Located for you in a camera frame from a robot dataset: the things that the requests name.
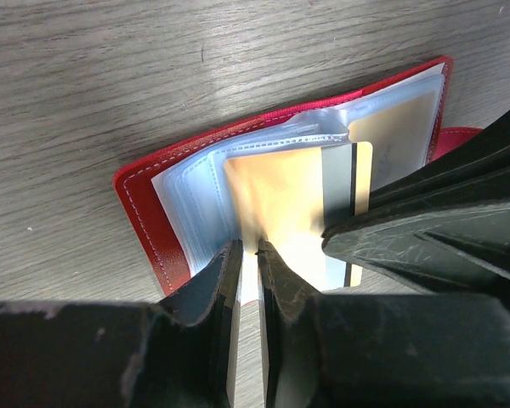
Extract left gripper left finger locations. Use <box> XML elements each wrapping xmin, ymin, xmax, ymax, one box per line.
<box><xmin>0</xmin><ymin>241</ymin><xmax>243</xmax><ymax>407</ymax></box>

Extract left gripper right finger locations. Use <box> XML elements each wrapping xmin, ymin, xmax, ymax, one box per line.
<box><xmin>257</xmin><ymin>241</ymin><xmax>510</xmax><ymax>407</ymax></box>

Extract red leather card holder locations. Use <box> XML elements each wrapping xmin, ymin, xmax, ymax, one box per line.
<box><xmin>113</xmin><ymin>56</ymin><xmax>478</xmax><ymax>294</ymax></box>

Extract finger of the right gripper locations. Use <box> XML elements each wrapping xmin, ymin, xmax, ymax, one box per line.
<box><xmin>322</xmin><ymin>111</ymin><xmax>510</xmax><ymax>312</ymax></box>

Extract gold credit card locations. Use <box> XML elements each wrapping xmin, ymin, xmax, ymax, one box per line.
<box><xmin>223</xmin><ymin>141</ymin><xmax>374</xmax><ymax>408</ymax></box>
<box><xmin>348</xmin><ymin>91</ymin><xmax>438</xmax><ymax>190</ymax></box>

